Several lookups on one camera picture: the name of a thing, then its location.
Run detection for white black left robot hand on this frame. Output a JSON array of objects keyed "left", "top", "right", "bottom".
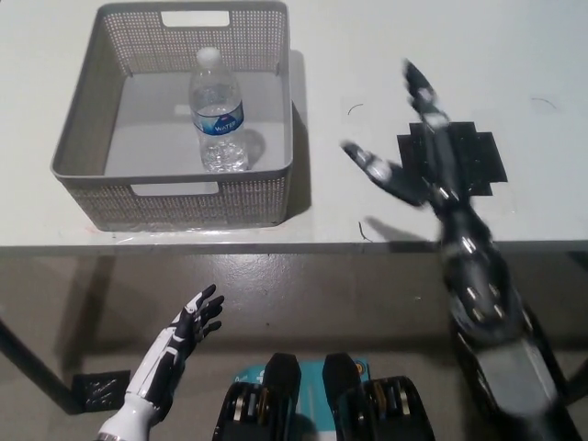
[{"left": 96, "top": 283, "right": 226, "bottom": 435}]

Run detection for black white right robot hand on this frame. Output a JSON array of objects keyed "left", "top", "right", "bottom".
[{"left": 341, "top": 58, "right": 526, "bottom": 342}]

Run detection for clear plastic water bottle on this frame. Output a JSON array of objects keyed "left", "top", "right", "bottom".
[{"left": 188, "top": 47, "right": 250, "bottom": 174}]

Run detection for black floor tape patch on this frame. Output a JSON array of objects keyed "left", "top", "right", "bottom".
[{"left": 72, "top": 370, "right": 132, "bottom": 413}]

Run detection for dark metal table leg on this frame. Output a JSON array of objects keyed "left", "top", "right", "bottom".
[{"left": 0, "top": 311, "right": 77, "bottom": 417}]

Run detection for black robot body teal tops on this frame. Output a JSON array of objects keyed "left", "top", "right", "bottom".
[{"left": 210, "top": 352, "right": 435, "bottom": 441}]

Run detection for grey perforated plastic basket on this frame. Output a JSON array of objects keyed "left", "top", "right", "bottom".
[{"left": 50, "top": 0, "right": 295, "bottom": 232}]

